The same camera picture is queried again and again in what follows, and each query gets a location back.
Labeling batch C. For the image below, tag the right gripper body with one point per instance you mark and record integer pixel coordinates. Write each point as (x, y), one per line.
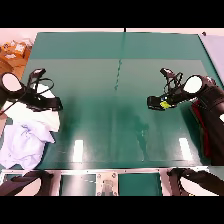
(156, 102)

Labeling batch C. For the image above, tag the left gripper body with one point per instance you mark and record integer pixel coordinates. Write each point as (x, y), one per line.
(48, 103)

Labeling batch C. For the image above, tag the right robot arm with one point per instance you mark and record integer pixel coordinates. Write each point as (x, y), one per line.
(213, 96)

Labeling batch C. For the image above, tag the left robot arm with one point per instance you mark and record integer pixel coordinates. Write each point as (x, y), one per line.
(10, 82)

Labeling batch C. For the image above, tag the red garment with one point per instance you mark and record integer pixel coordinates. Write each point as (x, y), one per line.
(201, 124)

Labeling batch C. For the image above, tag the pale lilac garment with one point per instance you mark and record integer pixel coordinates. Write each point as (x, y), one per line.
(23, 146)

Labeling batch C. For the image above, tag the black garment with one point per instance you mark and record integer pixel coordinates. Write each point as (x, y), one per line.
(216, 140)

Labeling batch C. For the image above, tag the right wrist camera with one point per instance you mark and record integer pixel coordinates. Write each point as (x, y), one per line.
(169, 75)

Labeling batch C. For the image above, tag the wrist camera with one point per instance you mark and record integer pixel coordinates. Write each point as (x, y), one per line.
(36, 75)
(169, 75)

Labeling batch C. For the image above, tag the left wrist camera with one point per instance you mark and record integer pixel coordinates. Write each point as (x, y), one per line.
(36, 75)

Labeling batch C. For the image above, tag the silver frame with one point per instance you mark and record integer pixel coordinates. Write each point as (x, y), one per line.
(107, 174)

